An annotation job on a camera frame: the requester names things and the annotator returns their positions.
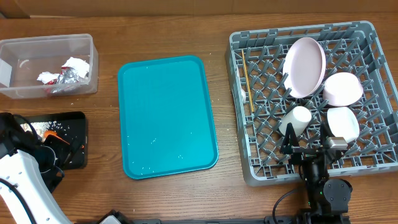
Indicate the orange carrot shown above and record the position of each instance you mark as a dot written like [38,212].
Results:
[52,138]

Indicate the clear plastic storage bin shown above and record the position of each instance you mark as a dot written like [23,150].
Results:
[24,59]

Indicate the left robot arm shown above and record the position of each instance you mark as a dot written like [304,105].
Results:
[31,169]

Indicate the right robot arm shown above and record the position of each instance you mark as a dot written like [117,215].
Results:
[328,198]

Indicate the pile of rice and peanuts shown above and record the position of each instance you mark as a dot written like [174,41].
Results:
[44,128]

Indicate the white bowl with peanuts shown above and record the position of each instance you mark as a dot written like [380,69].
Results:
[343,123]

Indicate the white plastic fork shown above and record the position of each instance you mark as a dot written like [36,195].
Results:
[243,95]

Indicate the white paper cup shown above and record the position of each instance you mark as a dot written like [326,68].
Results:
[299,117]

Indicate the silver foil wrapper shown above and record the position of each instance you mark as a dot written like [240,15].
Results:
[67,76]

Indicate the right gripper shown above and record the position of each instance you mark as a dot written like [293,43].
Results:
[289,141]

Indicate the grey plastic dishwasher rack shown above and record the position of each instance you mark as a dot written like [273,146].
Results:
[352,47]

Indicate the teal plastic serving tray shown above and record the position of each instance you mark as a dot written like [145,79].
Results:
[166,120]

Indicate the wooden chopstick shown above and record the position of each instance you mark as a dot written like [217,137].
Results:
[247,80]

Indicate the white bowl with rice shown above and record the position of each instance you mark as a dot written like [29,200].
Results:
[342,89]

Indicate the white round plate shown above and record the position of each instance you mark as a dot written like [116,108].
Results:
[305,65]

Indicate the black rectangular waste tray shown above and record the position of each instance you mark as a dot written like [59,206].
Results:
[75,119]

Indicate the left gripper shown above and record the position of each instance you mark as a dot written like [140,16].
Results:
[66,152]

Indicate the white napkin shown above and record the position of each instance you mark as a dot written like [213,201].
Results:
[81,66]

